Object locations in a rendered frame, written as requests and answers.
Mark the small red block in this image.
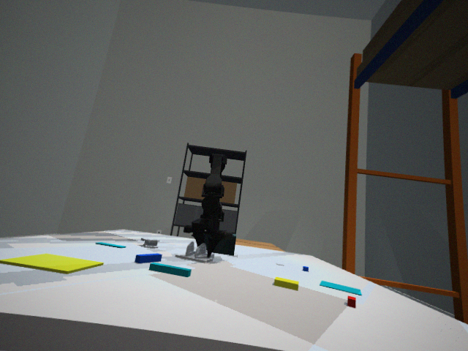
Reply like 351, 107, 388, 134
347, 296, 356, 309

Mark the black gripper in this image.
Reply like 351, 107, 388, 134
184, 213, 233, 257

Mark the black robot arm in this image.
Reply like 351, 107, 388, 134
192, 154, 227, 232

